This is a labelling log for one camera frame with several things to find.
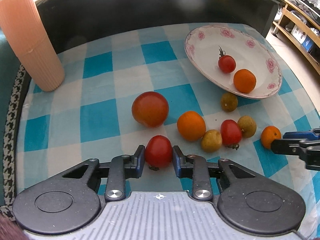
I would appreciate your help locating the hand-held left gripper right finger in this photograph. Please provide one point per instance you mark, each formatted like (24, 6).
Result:
(177, 163)

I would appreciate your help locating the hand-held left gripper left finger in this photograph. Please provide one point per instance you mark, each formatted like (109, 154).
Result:
(141, 160)

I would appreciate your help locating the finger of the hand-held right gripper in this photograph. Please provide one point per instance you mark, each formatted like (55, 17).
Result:
(285, 146)
(300, 135)

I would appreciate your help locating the small orange mandarin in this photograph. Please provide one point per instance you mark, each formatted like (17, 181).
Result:
(268, 136)

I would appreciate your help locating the oval red cherry tomato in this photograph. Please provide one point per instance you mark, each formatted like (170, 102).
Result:
(230, 132)
(158, 151)

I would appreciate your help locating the floral white plate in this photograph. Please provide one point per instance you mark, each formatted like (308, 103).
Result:
(212, 50)

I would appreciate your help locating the medium orange mandarin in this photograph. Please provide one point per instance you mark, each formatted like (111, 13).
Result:
(191, 125)

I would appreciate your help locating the yellow-green longan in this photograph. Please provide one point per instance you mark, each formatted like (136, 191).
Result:
(229, 101)
(211, 140)
(247, 126)

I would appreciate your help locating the large red tomato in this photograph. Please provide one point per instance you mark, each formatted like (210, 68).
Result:
(150, 108)

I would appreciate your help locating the blue checkered tablecloth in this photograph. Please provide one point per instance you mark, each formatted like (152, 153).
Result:
(100, 120)

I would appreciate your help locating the round orange mandarin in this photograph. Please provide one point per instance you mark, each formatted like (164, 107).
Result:
(244, 80)

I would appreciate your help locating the blue box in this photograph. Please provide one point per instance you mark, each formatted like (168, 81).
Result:
(308, 44)

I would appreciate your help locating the stemmed small red tomato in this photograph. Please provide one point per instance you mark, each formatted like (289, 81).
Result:
(227, 64)

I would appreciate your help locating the white box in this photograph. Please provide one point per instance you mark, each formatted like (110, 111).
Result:
(298, 32)

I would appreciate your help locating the wooden shelf unit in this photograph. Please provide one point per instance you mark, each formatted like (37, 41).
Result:
(287, 15)

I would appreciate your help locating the houndstooth cloth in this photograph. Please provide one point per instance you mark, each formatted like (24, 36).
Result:
(10, 130)

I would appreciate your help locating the dark red fuzzy garment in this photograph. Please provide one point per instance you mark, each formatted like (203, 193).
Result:
(10, 228)

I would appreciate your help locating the black coffee table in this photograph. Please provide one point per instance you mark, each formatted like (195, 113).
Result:
(125, 10)

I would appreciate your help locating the pink ribbed cup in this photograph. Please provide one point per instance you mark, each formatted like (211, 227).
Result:
(30, 42)

